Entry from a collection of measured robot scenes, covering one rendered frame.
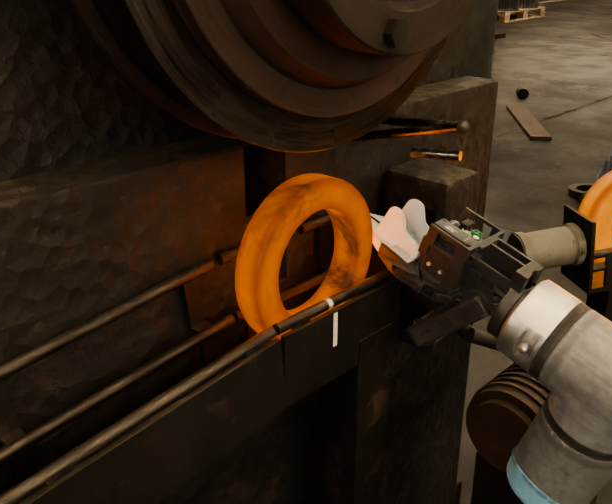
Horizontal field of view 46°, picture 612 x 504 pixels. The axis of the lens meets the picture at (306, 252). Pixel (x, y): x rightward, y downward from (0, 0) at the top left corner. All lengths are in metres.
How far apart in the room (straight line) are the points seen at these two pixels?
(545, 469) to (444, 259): 0.23
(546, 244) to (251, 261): 0.47
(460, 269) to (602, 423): 0.20
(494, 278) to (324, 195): 0.19
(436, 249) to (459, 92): 0.34
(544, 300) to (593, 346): 0.06
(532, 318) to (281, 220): 0.26
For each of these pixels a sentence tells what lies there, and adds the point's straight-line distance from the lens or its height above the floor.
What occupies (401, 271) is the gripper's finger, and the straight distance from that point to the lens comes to 0.79.
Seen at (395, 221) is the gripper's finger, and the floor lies 0.78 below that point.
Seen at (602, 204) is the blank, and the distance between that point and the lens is 1.05.
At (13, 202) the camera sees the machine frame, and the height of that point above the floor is 0.87.
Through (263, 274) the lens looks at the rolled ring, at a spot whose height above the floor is 0.77.
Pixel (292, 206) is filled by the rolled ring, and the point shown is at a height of 0.83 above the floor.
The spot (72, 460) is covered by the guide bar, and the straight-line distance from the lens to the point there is 0.62.
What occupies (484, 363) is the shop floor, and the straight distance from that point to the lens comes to 2.05.
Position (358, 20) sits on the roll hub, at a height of 1.01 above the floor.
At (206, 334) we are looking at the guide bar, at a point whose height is 0.70.
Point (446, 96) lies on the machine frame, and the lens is 1.02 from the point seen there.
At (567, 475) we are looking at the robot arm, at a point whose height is 0.58.
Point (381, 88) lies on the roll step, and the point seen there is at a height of 0.93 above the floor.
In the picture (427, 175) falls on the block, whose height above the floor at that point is 0.80.
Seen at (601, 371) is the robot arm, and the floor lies 0.70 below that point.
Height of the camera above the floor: 1.06
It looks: 23 degrees down
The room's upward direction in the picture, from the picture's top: straight up
